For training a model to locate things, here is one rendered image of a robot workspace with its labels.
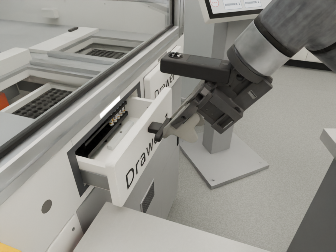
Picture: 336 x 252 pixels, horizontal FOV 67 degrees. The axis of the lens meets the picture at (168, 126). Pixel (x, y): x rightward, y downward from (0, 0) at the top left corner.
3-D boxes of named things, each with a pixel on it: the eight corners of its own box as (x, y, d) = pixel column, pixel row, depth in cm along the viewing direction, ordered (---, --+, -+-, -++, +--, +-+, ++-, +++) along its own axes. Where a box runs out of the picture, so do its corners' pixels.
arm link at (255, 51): (251, 26, 32) (255, 14, 38) (226, 53, 35) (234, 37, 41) (293, 65, 33) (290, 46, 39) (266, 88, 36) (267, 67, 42)
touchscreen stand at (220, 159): (268, 168, 169) (321, 0, 111) (211, 190, 154) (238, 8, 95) (225, 128, 207) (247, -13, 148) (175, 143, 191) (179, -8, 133)
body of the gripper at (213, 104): (217, 138, 43) (274, 93, 36) (179, 106, 42) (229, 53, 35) (224, 115, 49) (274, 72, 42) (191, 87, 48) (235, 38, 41)
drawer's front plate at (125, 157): (171, 123, 68) (172, 87, 62) (121, 209, 46) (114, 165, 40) (165, 122, 69) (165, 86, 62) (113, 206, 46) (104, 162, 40)
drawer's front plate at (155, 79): (180, 75, 95) (181, 46, 88) (151, 114, 72) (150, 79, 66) (176, 74, 95) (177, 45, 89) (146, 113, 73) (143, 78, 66)
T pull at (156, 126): (172, 123, 54) (172, 117, 54) (160, 143, 49) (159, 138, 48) (156, 120, 55) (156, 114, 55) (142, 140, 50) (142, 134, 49)
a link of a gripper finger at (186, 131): (179, 160, 48) (211, 129, 43) (154, 141, 47) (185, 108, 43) (182, 151, 51) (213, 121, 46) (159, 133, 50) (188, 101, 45)
